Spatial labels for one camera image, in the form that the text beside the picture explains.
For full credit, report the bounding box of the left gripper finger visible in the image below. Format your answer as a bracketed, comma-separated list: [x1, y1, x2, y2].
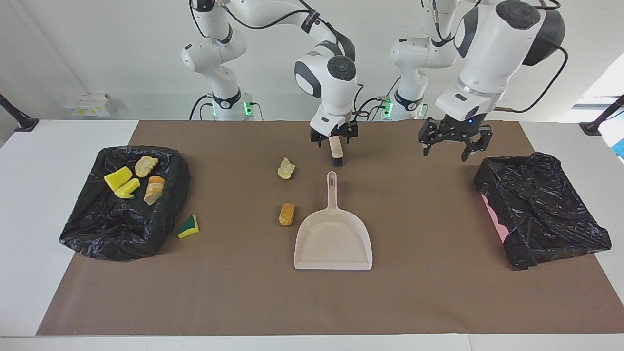
[460, 125, 493, 163]
[418, 118, 442, 157]

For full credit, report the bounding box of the beige hand brush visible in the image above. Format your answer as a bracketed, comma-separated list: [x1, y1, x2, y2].
[328, 136, 344, 167]

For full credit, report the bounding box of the beige plastic dustpan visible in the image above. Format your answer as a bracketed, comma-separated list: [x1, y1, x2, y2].
[294, 171, 373, 271]

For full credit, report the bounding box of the green and yellow sponge piece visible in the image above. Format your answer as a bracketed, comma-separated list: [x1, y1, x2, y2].
[177, 214, 200, 239]

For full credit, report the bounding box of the orange crust bread piece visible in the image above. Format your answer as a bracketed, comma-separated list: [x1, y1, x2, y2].
[143, 175, 166, 206]

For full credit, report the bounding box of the pink bin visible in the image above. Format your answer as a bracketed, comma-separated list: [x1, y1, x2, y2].
[480, 194, 510, 243]

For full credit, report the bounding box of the black plastic trash bag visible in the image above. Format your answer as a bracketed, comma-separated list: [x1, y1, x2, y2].
[59, 145, 191, 262]
[474, 152, 612, 270]

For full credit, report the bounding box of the brown paper table mat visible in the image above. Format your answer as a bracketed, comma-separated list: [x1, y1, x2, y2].
[36, 120, 624, 337]

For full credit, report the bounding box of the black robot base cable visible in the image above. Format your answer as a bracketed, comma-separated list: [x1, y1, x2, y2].
[189, 94, 215, 121]
[354, 73, 390, 121]

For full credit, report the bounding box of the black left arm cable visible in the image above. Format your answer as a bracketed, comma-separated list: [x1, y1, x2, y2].
[422, 0, 569, 114]

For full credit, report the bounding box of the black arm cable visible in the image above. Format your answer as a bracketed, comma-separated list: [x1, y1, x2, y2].
[422, 0, 569, 114]
[189, 0, 365, 122]

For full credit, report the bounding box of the black camera stand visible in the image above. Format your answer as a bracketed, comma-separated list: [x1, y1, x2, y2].
[579, 94, 624, 137]
[0, 93, 40, 133]

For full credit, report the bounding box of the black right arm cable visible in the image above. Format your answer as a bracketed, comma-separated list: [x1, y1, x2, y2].
[189, 0, 365, 122]

